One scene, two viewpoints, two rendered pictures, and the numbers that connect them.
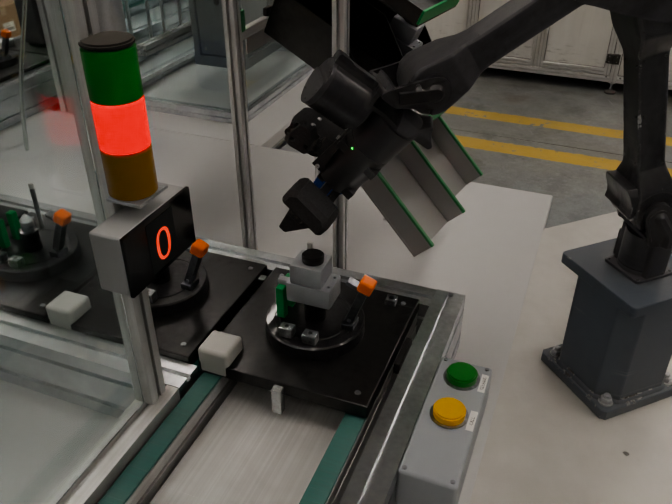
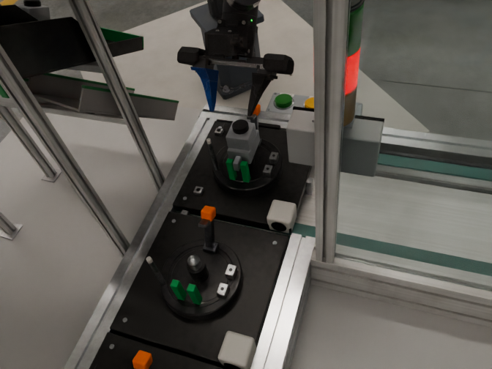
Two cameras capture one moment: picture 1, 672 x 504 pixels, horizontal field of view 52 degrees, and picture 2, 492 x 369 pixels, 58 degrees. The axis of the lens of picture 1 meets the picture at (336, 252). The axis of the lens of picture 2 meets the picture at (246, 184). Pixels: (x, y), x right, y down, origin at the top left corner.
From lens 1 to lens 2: 0.95 m
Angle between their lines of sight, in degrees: 62
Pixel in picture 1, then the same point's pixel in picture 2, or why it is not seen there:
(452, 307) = (218, 108)
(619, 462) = (296, 77)
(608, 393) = not seen: hidden behind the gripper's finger
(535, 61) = not seen: outside the picture
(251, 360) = (287, 197)
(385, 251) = (102, 177)
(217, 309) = (230, 230)
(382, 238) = not seen: hidden behind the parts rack
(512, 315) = (185, 110)
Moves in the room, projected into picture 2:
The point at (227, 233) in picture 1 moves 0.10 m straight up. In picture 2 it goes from (45, 302) to (19, 280)
